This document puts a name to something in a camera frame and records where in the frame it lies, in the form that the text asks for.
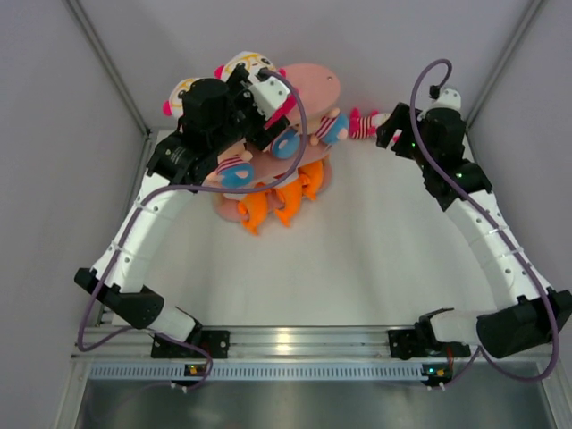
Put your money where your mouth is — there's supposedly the white pink doll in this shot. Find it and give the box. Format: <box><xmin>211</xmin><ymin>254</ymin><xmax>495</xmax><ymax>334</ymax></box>
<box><xmin>163</xmin><ymin>78</ymin><xmax>198</xmax><ymax>119</ymax></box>
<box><xmin>214</xmin><ymin>51</ymin><xmax>286</xmax><ymax>83</ymax></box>
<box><xmin>349</xmin><ymin>108</ymin><xmax>391</xmax><ymax>139</ymax></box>

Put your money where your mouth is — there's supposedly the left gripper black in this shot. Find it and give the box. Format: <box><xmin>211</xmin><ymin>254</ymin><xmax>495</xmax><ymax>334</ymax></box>
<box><xmin>208</xmin><ymin>67</ymin><xmax>289</xmax><ymax>156</ymax></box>

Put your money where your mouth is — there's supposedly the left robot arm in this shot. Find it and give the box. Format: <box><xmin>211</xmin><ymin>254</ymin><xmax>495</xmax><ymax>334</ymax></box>
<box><xmin>74</xmin><ymin>66</ymin><xmax>290</xmax><ymax>357</ymax></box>

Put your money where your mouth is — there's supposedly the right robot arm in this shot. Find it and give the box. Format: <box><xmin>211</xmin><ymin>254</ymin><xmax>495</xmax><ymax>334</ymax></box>
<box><xmin>376</xmin><ymin>103</ymin><xmax>571</xmax><ymax>358</ymax></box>

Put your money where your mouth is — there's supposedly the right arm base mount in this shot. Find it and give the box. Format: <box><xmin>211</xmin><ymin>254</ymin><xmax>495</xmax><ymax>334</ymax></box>
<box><xmin>388</xmin><ymin>328</ymin><xmax>471</xmax><ymax>360</ymax></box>

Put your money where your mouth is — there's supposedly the white pink doll on shelf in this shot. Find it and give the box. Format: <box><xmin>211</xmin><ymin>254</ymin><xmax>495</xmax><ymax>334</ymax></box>
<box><xmin>163</xmin><ymin>78</ymin><xmax>198</xmax><ymax>119</ymax></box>

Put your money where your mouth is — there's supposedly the boy doll on middle shelf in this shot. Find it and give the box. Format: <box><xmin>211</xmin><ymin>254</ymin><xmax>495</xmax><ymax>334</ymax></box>
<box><xmin>206</xmin><ymin>150</ymin><xmax>254</xmax><ymax>189</ymax></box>

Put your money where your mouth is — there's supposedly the white slotted cable duct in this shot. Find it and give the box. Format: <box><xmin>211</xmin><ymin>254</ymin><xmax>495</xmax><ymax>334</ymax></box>
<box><xmin>89</xmin><ymin>362</ymin><xmax>450</xmax><ymax>383</ymax></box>

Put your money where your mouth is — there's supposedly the pink three-tier toy shelf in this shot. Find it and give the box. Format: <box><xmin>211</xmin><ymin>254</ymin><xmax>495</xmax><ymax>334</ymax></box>
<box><xmin>213</xmin><ymin>63</ymin><xmax>341</xmax><ymax>223</ymax></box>

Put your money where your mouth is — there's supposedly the boy doll black hair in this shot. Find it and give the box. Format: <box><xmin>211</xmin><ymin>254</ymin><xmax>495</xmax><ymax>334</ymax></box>
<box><xmin>307</xmin><ymin>108</ymin><xmax>349</xmax><ymax>147</ymax></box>

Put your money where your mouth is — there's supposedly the aluminium frame rail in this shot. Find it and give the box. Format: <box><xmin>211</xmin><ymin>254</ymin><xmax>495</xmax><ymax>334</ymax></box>
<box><xmin>71</xmin><ymin>324</ymin><xmax>559</xmax><ymax>359</ymax></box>
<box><xmin>89</xmin><ymin>130</ymin><xmax>157</xmax><ymax>307</ymax></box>

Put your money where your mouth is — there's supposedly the aluminium left frame rail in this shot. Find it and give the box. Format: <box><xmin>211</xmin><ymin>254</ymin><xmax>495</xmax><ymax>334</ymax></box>
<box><xmin>89</xmin><ymin>130</ymin><xmax>157</xmax><ymax>307</ymax></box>

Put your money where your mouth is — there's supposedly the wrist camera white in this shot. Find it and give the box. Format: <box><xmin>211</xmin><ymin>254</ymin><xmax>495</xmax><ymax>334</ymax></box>
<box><xmin>248</xmin><ymin>68</ymin><xmax>297</xmax><ymax>120</ymax></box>
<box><xmin>417</xmin><ymin>88</ymin><xmax>461</xmax><ymax>120</ymax></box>

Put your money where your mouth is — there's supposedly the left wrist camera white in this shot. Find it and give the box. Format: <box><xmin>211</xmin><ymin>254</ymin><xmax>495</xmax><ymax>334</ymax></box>
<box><xmin>248</xmin><ymin>68</ymin><xmax>297</xmax><ymax>120</ymax></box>

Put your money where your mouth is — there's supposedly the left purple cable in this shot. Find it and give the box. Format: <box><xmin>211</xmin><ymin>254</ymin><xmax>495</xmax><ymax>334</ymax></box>
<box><xmin>76</xmin><ymin>67</ymin><xmax>309</xmax><ymax>390</ymax></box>

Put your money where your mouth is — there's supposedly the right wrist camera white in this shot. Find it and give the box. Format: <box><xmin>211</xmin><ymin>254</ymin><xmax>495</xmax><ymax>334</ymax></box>
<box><xmin>417</xmin><ymin>88</ymin><xmax>461</xmax><ymax>120</ymax></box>

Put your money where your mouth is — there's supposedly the orange shrimp plush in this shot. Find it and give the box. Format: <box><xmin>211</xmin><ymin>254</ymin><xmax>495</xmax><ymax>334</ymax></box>
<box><xmin>274</xmin><ymin>160</ymin><xmax>324</xmax><ymax>227</ymax></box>
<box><xmin>237</xmin><ymin>188</ymin><xmax>280</xmax><ymax>236</ymax></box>

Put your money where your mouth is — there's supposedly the white pink doll back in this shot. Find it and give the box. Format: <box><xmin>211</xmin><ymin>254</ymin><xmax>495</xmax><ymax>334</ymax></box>
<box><xmin>349</xmin><ymin>108</ymin><xmax>391</xmax><ymax>139</ymax></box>

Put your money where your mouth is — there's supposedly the boy doll striped shirt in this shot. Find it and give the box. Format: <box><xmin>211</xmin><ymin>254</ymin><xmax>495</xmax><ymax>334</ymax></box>
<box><xmin>265</xmin><ymin>127</ymin><xmax>300</xmax><ymax>159</ymax></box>

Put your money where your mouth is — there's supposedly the aluminium front frame rail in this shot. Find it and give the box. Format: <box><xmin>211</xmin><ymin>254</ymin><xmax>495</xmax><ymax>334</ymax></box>
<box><xmin>71</xmin><ymin>324</ymin><xmax>559</xmax><ymax>359</ymax></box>

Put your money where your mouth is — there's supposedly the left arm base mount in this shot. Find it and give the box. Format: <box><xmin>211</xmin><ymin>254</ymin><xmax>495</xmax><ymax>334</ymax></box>
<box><xmin>150</xmin><ymin>329</ymin><xmax>231</xmax><ymax>359</ymax></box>

